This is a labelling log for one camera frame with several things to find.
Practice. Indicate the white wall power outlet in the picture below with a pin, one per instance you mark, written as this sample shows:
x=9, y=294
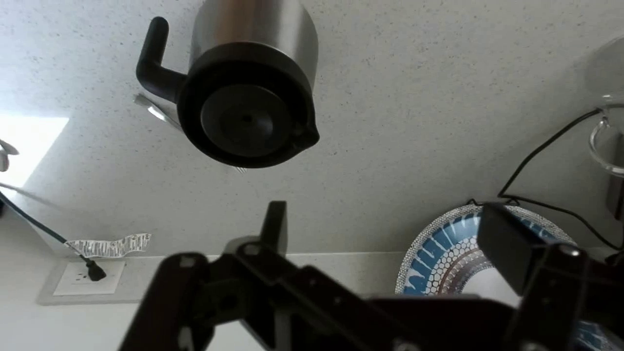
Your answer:
x=71, y=284

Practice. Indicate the stainless steel coffee carafe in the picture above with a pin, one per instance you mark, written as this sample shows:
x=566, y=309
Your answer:
x=250, y=99

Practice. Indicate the printed white label strip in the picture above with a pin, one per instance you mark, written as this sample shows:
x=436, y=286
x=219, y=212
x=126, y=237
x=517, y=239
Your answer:
x=114, y=247

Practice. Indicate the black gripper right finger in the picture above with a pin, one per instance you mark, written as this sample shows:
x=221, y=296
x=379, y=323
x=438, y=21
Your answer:
x=527, y=260

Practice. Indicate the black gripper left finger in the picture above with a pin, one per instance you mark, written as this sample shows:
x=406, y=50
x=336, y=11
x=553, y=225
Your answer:
x=260, y=294

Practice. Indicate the blue patterned decorative plate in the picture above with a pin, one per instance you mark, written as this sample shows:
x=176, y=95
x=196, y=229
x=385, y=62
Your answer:
x=436, y=260

